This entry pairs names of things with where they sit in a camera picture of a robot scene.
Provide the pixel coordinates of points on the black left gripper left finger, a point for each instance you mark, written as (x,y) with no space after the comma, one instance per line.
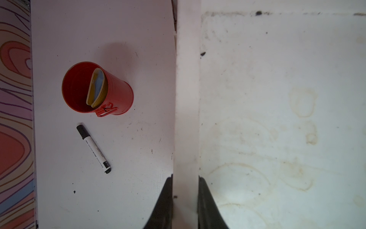
(162,214)

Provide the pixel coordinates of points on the red metal bucket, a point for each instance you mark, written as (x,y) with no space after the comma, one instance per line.
(88,88)

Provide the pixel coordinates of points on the yellow wallet with blue papers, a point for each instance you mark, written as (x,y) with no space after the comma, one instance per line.
(98,89)

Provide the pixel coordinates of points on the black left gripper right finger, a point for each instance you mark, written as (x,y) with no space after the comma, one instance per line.
(209,216)

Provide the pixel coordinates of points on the black white marker pen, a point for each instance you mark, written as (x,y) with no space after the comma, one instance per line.
(94,148)

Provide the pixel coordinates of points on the white drawer cabinet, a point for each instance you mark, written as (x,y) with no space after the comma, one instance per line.
(273,111)

